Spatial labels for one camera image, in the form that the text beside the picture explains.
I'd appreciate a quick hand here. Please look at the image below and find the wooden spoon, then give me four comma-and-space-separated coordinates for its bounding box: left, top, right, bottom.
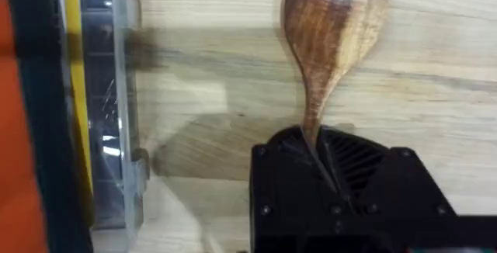
280, 0, 390, 150

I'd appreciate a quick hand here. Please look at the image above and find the orange and black case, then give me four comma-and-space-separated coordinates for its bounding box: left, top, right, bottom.
0, 0, 94, 253

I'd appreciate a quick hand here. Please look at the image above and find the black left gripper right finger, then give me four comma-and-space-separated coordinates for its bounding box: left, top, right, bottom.
317, 126, 458, 253

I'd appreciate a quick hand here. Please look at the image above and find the clear plastic storage box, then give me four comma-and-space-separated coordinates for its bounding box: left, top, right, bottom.
57, 0, 151, 243

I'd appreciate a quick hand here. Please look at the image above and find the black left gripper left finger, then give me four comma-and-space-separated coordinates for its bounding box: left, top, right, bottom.
249, 125, 343, 253

